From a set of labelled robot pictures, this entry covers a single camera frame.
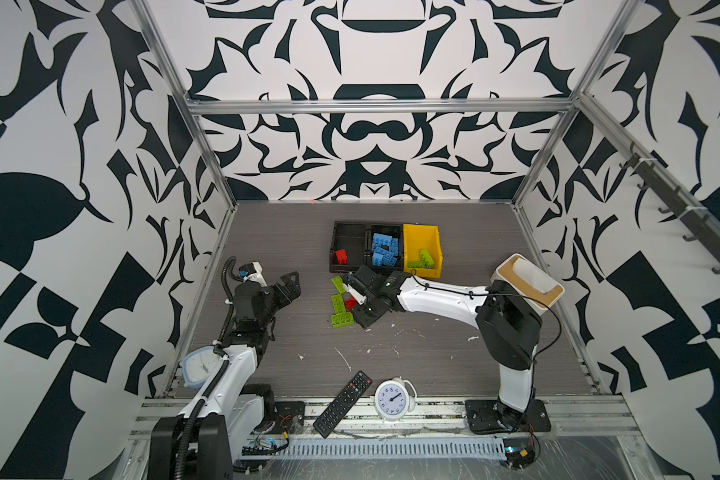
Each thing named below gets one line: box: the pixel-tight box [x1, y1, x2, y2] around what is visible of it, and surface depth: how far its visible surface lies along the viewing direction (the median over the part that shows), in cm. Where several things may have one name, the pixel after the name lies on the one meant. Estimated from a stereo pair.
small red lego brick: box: [335, 249, 349, 265], surface depth 104 cm
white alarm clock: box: [374, 376, 418, 422], surface depth 76 cm
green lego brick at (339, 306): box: [332, 294, 346, 314], surface depth 93 cm
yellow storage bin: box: [403, 224, 443, 279], surface depth 105 cm
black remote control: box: [313, 371, 373, 439], surface depth 77 cm
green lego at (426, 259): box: [420, 249, 435, 269], surface depth 103 cm
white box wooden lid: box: [491, 253, 565, 313], surface depth 94 cm
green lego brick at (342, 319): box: [331, 312, 355, 328], surface depth 91 cm
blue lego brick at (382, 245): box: [372, 233, 393, 257], surface depth 105 cm
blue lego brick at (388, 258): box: [381, 250, 397, 266], surface depth 101 cm
